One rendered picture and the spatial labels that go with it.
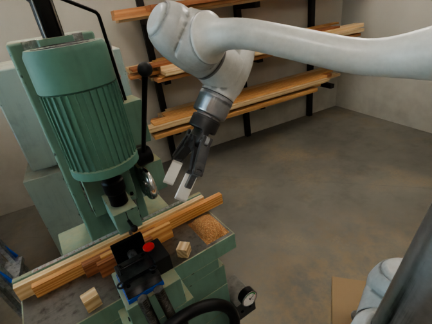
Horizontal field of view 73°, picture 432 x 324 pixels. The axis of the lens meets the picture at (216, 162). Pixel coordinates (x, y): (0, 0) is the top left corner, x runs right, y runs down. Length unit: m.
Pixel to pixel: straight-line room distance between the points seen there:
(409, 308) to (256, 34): 0.50
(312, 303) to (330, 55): 1.54
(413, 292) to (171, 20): 0.60
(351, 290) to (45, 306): 0.91
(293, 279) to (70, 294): 1.38
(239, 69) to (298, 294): 1.47
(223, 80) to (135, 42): 2.44
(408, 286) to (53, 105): 0.73
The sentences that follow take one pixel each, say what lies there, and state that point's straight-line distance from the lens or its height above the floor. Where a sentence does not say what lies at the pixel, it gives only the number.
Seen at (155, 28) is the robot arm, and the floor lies 1.51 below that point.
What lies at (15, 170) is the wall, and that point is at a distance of 3.35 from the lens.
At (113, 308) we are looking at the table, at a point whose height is 0.88.
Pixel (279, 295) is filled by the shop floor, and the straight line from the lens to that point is 1.92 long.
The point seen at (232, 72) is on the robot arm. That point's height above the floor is 1.39.
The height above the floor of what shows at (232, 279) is 0.62.
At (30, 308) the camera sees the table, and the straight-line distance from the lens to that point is 1.00.
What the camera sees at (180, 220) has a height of 0.92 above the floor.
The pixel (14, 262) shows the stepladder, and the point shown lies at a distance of 1.91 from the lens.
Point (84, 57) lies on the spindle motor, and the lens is 0.69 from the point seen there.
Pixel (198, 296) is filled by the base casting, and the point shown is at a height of 0.73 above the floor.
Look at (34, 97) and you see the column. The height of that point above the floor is 1.38.
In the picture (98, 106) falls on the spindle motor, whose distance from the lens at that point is 0.71.
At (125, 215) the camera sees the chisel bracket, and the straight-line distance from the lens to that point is 0.87.
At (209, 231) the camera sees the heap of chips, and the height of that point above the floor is 0.92.
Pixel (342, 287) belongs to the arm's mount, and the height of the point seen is 0.66.
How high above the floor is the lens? 1.54
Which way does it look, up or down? 28 degrees down
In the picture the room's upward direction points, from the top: 8 degrees counter-clockwise
